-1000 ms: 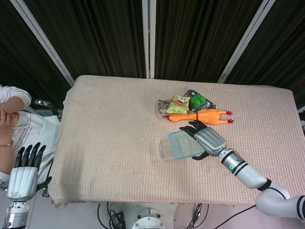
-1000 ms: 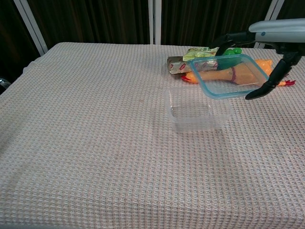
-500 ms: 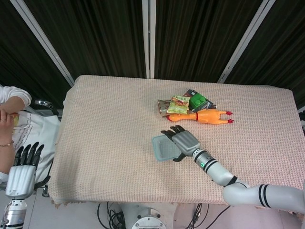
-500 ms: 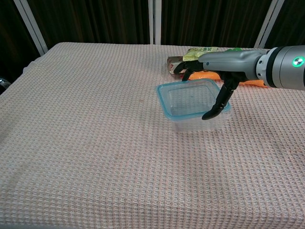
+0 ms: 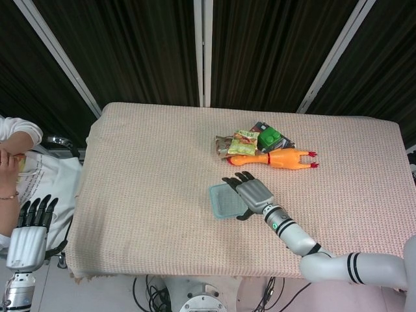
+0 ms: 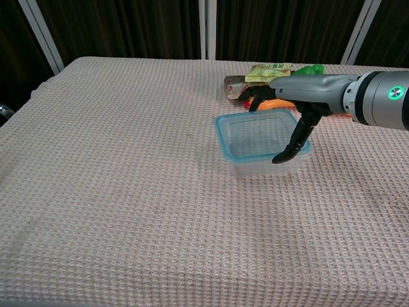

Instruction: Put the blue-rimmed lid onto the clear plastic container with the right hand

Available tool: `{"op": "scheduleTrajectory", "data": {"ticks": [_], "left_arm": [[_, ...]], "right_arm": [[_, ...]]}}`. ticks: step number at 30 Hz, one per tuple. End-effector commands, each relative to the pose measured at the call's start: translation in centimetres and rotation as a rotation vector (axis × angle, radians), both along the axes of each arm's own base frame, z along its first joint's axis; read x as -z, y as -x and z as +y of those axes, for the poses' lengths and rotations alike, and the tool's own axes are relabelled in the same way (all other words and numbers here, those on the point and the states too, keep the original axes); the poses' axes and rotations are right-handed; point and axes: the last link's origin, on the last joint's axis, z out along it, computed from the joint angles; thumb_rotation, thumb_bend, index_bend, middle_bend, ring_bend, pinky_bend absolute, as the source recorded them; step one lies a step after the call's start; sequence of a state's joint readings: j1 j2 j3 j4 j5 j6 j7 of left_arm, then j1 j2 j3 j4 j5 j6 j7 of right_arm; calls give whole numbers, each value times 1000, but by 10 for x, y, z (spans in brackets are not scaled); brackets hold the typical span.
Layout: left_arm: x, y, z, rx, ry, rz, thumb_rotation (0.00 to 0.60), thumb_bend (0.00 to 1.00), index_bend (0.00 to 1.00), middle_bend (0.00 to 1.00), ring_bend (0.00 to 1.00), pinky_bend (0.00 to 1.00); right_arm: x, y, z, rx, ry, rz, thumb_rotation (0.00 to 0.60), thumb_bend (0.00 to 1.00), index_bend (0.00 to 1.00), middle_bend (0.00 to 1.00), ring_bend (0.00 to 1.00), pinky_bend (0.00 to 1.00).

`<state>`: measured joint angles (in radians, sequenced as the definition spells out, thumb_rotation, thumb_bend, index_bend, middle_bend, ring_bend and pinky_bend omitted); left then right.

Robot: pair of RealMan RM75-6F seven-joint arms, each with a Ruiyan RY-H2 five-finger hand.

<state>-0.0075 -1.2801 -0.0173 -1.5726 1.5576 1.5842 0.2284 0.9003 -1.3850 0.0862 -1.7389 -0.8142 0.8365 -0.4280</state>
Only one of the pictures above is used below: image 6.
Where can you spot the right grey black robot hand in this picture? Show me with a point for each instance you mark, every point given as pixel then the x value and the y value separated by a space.
pixel 310 89

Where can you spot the blue container lid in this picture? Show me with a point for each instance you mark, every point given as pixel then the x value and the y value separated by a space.
pixel 252 134

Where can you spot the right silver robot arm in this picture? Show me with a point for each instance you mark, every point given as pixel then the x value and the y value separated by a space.
pixel 380 99

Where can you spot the clear plastic container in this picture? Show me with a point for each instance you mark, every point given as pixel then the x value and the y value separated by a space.
pixel 265 169

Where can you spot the green toy building block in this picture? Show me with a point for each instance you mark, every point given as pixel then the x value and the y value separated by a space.
pixel 308 70

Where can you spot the yellow rubber chicken toy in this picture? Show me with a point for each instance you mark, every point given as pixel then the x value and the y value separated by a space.
pixel 274 104

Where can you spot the light green snack packet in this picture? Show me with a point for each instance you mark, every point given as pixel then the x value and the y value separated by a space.
pixel 265 73

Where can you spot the gold foil snack packet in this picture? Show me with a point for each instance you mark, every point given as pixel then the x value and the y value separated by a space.
pixel 234 86

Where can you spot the dark pleated curtain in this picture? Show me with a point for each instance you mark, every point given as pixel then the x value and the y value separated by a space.
pixel 128 28

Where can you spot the beige waffle-weave tablecloth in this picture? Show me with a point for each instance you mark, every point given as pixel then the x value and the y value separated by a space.
pixel 128 192

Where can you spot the dark rounded glossy object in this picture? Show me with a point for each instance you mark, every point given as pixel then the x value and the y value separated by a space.
pixel 4 113

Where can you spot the white slanted frame post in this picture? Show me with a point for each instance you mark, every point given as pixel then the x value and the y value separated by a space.
pixel 41 35
pixel 361 32

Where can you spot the white upright frame post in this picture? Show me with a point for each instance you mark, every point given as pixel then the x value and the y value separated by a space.
pixel 207 28

